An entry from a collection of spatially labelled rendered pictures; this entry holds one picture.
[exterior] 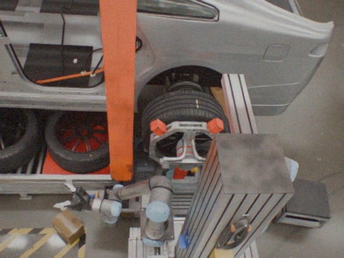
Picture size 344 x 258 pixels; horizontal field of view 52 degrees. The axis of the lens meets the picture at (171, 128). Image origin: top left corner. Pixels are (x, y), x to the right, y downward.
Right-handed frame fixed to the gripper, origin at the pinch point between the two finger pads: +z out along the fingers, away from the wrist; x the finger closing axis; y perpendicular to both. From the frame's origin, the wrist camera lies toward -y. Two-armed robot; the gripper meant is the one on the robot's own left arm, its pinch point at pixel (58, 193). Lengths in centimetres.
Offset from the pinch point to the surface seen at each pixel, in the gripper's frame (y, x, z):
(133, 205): 73, 48, -34
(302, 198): 78, 95, -175
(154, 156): 39, 73, -43
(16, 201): 117, 53, 73
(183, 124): 3, 77, -59
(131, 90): -43, 49, -27
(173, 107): -4, 86, -50
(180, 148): 24, 73, -61
